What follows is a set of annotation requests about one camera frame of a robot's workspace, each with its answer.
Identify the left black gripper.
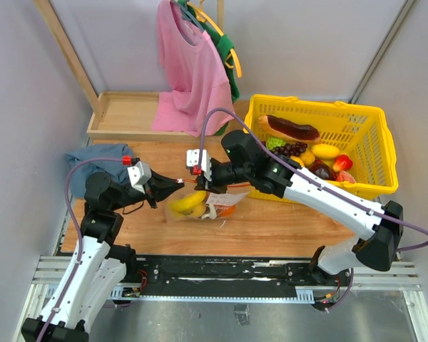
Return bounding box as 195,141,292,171
110,168,185,210

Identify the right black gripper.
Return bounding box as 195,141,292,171
194,159,252,195

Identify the clear zip top bag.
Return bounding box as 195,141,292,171
165,178,252,221

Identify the yellow banana toy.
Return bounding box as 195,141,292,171
168,191,207,217

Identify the orange pumpkin toy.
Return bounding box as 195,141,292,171
216,205,236,218

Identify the white garlic toy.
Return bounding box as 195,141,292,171
200,204,218,219

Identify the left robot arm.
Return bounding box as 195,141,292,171
21,165,184,341

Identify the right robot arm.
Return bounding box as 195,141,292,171
186,130,403,285

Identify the blue crumpled cloth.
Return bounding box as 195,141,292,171
64,142,141,199

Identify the green lettuce toy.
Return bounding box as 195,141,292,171
265,137,287,150

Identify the purple grape bunch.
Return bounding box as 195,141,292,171
271,142,307,157

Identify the wooden tray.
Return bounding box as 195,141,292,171
86,90,225,144

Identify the chocolate eclair toy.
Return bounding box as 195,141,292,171
258,115,322,145

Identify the tan potato toy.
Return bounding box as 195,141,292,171
300,149,315,167

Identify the dark red apple toy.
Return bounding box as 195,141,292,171
309,160,337,181

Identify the pink t-shirt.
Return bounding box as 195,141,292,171
151,1,233,137

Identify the yellow mango toy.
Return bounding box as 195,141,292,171
311,143,340,160

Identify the red yellow apple toy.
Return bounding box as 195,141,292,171
332,154,353,172

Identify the watermelon slice toy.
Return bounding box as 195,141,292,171
336,170,356,184

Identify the green t-shirt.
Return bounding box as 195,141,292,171
178,0,240,136

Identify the yellow plastic basket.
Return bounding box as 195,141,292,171
245,94,399,200

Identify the yellow clothes hanger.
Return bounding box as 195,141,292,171
188,0,243,78

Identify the grey clothes hanger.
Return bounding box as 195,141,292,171
170,0,205,46

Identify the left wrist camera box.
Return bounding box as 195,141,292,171
122,155,152,194

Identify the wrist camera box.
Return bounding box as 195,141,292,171
185,149,212,181
122,155,152,194

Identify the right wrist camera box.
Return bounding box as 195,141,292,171
185,149,212,181

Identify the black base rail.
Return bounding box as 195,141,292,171
110,255,352,306

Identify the wooden rack post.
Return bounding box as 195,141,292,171
34,0,105,120

